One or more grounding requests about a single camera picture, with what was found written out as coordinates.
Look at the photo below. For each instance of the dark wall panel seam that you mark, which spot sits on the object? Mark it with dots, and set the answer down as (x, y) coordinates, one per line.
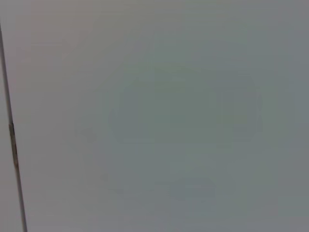
(13, 140)

